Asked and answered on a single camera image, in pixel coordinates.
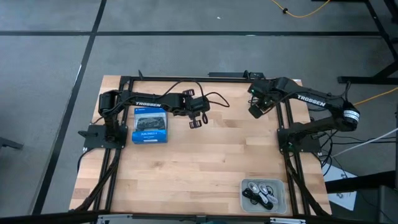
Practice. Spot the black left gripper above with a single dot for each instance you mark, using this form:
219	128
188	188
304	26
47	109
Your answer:
199	105

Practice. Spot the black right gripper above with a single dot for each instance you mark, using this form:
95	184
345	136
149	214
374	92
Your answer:
258	111

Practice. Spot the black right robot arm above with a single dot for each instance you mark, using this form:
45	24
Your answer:
311	99

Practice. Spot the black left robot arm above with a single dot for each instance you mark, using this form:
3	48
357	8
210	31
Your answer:
149	104

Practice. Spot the blue game controller box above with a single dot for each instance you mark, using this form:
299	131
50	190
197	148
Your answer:
149	124

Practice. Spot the grey plastic bin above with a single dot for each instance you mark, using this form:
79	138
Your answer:
280	208

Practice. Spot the black furniture beam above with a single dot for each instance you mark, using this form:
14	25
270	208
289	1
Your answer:
357	183

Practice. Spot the white paper sheet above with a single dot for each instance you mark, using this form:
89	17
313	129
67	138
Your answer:
345	199

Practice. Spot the black crossbar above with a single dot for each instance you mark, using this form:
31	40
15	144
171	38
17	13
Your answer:
46	217

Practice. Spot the dark furniture leg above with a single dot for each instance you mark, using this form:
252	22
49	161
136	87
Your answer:
9	143

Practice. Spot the black aluminium table frame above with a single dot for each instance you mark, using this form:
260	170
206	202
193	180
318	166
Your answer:
202	79

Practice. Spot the black frame post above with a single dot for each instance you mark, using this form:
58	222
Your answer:
140	75

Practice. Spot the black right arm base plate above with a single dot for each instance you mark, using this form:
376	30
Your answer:
311	146

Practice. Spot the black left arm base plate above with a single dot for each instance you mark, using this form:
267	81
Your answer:
93	140

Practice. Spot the black desk frame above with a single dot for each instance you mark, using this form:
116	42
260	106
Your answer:
367	80

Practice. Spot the silver bracket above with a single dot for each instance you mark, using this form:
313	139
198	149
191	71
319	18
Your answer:
287	221
115	219

